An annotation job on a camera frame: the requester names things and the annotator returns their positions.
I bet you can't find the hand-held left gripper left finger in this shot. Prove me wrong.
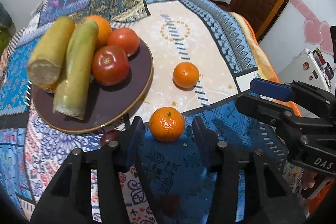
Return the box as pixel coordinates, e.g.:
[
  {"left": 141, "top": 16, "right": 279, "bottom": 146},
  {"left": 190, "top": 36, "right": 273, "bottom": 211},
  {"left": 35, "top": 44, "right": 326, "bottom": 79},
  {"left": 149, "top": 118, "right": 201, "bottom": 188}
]
[{"left": 31, "top": 116, "right": 164, "bottom": 224}]

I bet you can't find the orange fleece blanket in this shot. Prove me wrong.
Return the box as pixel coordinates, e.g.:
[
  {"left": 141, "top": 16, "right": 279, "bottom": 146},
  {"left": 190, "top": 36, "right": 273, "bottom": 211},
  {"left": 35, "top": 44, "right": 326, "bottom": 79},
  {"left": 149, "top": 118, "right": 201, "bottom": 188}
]
[{"left": 231, "top": 11, "right": 302, "bottom": 117}]

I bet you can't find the red tomato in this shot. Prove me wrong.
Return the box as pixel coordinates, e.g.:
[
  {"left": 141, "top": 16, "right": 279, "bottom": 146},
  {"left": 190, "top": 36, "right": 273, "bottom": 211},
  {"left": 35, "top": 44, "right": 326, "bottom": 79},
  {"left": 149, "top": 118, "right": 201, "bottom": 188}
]
[
  {"left": 91, "top": 46, "right": 130, "bottom": 86},
  {"left": 106, "top": 28, "right": 140, "bottom": 56}
]

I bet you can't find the purple ceramic plate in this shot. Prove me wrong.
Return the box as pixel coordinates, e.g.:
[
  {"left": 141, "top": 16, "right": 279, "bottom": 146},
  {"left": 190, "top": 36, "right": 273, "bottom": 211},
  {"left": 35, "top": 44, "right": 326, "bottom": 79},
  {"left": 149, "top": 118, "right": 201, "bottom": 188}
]
[{"left": 31, "top": 35, "right": 154, "bottom": 134}]

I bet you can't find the small tangerine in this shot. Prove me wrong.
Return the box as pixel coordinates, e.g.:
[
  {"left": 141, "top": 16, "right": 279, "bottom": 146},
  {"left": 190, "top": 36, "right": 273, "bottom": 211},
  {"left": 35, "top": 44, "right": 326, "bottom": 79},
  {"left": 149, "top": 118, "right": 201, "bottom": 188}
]
[
  {"left": 149, "top": 107, "right": 185, "bottom": 142},
  {"left": 173, "top": 62, "right": 200, "bottom": 88}
]

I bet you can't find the small dark red fruit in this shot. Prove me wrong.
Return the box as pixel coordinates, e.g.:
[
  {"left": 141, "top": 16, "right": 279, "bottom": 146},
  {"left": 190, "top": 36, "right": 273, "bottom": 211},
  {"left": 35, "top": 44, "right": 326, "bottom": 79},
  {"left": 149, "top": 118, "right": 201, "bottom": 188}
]
[{"left": 100, "top": 130, "right": 121, "bottom": 147}]

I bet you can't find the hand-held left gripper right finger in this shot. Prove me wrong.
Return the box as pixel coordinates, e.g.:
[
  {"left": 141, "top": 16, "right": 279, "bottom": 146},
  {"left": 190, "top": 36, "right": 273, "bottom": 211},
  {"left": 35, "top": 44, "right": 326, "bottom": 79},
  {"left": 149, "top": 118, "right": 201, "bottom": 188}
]
[{"left": 192, "top": 116, "right": 306, "bottom": 224}]

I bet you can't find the patchwork printed blanket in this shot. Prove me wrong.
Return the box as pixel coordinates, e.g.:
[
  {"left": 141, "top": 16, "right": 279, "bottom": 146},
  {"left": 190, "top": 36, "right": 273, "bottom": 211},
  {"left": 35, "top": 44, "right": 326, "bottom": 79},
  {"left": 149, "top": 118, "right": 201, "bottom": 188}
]
[{"left": 0, "top": 0, "right": 302, "bottom": 224}]

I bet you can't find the yellow corn cob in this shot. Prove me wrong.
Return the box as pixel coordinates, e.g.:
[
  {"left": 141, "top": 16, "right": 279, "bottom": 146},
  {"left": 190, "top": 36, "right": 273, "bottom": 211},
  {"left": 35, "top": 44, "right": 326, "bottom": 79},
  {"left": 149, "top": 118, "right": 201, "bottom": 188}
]
[{"left": 27, "top": 17, "right": 76, "bottom": 85}]

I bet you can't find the person's right hand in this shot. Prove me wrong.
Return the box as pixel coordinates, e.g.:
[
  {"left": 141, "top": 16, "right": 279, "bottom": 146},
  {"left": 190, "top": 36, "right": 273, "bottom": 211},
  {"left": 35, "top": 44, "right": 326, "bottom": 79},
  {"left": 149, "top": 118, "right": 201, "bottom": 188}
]
[{"left": 301, "top": 170, "right": 317, "bottom": 191}]

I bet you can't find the green-husked corn cob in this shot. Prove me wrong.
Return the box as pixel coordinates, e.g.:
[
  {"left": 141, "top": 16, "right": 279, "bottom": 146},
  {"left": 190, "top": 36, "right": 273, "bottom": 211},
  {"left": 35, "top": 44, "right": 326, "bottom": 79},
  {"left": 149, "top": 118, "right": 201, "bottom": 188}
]
[{"left": 53, "top": 19, "right": 99, "bottom": 121}]

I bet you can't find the pink heart wall sticker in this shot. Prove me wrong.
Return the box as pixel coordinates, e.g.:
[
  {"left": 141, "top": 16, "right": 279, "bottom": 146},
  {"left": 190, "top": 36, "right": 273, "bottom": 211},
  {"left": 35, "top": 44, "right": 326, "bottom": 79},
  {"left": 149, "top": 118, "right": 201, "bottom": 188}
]
[{"left": 290, "top": 0, "right": 332, "bottom": 47}]

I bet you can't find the white refrigerator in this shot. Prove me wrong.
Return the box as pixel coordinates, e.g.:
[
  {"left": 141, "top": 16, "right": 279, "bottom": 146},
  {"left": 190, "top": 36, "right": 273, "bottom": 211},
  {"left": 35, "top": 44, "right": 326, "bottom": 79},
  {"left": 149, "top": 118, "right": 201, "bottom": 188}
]
[{"left": 276, "top": 48, "right": 336, "bottom": 94}]

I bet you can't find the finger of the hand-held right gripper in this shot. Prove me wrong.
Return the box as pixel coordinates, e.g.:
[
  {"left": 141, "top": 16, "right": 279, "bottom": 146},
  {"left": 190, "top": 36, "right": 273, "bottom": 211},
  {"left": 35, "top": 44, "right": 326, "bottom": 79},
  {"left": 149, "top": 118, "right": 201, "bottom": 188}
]
[
  {"left": 235, "top": 94, "right": 336, "bottom": 146},
  {"left": 249, "top": 78, "right": 336, "bottom": 120}
]

